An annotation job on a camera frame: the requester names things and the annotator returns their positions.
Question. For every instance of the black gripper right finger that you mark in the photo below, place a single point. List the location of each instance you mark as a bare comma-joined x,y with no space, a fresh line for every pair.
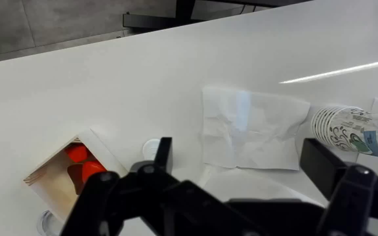
350,197

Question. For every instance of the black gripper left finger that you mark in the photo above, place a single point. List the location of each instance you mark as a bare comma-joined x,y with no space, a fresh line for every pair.
110,201

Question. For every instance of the small white plastic cup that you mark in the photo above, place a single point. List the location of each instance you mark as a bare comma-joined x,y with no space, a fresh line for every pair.
150,147

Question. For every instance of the light wooden box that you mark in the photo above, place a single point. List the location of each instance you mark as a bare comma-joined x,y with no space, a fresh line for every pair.
53,184

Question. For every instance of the stack of patterned paper cups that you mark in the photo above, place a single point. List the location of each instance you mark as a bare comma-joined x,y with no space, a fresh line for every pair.
350,129

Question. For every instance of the clear plastic bag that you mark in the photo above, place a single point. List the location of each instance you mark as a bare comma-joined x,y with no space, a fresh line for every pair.
249,132

